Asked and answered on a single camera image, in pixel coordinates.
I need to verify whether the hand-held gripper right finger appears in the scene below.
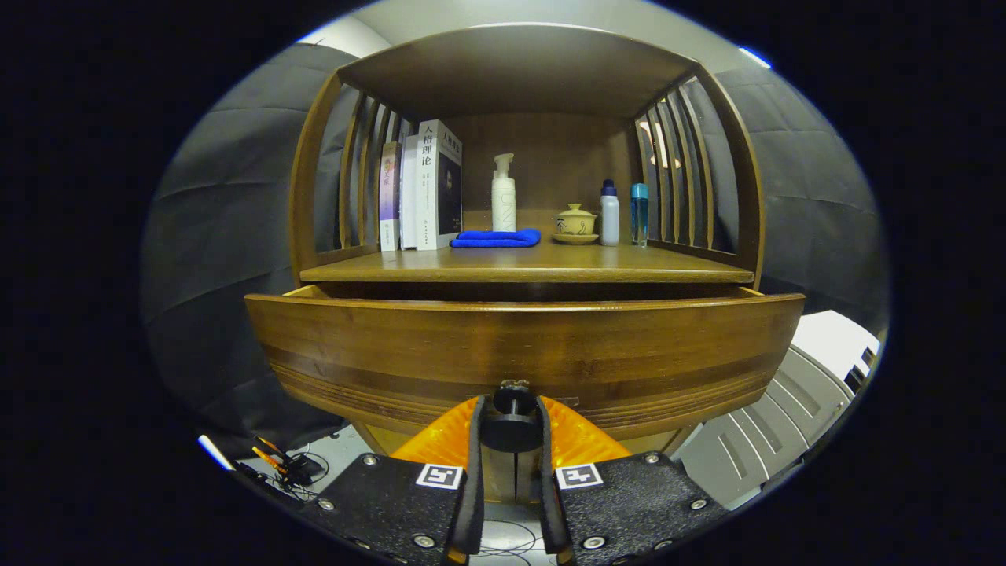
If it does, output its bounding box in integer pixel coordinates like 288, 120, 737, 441
537, 395, 728, 566

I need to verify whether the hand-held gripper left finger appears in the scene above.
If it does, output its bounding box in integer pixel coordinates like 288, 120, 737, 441
303, 395, 486, 566

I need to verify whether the brown wooden drawer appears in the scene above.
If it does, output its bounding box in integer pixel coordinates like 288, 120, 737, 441
245, 285, 806, 455

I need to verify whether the wooden cabinet door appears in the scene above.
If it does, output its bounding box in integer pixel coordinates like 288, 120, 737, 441
486, 450, 517, 504
516, 450, 540, 504

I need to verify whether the wooden countertop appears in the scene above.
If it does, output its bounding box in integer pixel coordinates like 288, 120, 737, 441
299, 236, 755, 285

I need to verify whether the brown wooden cabinet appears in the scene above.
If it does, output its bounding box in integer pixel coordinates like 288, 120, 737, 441
287, 22, 767, 504

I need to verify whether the blue folded cloth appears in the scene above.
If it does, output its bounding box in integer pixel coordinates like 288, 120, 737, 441
450, 228, 542, 249

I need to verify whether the white appliance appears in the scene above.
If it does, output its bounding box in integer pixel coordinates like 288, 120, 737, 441
672, 309, 881, 510

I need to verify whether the beige lidded teacup with saucer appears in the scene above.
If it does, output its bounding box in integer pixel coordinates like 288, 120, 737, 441
552, 204, 600, 245

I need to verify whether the white bottle with blue cap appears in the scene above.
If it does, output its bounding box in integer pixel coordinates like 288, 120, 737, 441
600, 179, 620, 247

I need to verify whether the white pump bottle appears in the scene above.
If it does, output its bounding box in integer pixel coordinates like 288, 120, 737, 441
491, 153, 517, 233

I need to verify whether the clear blue bottle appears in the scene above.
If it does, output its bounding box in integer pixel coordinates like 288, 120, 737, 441
630, 183, 650, 248

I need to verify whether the white book with portrait cover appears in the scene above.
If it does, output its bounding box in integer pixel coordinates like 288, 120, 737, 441
417, 119, 463, 251

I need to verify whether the thin white book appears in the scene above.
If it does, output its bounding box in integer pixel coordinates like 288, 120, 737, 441
399, 135, 421, 251

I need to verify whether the purple book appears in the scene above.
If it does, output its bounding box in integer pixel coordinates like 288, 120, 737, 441
379, 141, 402, 252

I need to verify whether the black cable bundle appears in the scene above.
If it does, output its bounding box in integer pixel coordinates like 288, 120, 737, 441
236, 435, 347, 502

